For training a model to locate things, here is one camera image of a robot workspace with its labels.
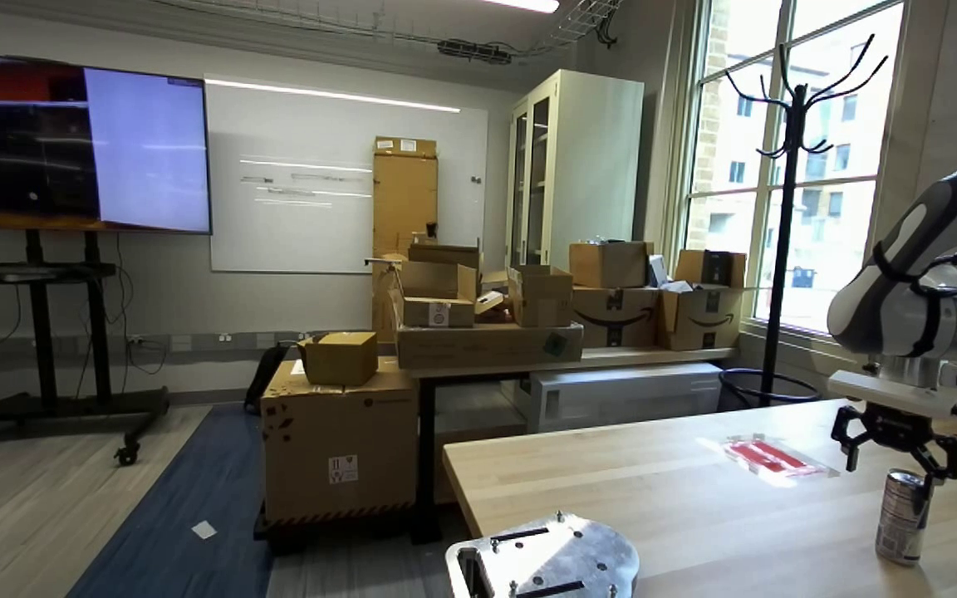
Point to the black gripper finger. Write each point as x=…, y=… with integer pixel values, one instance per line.
x=845, y=438
x=941, y=460

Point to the red paper label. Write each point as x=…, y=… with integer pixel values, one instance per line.
x=768, y=460

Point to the white storage cabinet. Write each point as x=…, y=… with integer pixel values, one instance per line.
x=572, y=165

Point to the black coat rack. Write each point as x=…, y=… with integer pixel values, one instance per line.
x=784, y=144

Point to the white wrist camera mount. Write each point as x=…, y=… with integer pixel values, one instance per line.
x=890, y=392

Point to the amazon cardboard box left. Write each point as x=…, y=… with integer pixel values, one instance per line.
x=610, y=293

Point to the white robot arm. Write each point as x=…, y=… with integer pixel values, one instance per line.
x=902, y=318

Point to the small cardboard box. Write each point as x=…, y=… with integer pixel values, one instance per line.
x=339, y=356

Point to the blue floor rug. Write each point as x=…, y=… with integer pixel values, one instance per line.
x=190, y=536

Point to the amazon cardboard box right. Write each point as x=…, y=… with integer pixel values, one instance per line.
x=702, y=307

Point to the slim silver beverage can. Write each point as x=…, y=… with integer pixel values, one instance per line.
x=902, y=521

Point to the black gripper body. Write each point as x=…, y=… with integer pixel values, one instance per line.
x=896, y=431

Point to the silver metal mounting plate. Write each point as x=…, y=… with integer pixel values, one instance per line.
x=560, y=556

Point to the large cardboard box on floor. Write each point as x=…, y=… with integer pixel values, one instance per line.
x=335, y=453

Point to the amazon cardboard box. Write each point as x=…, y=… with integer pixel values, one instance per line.
x=610, y=293
x=702, y=307

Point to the wall-mounted tv screen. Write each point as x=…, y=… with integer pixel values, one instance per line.
x=89, y=147

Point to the flat long cardboard box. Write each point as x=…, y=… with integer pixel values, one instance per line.
x=490, y=347

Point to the white whiteboard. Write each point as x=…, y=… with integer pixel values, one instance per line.
x=294, y=173

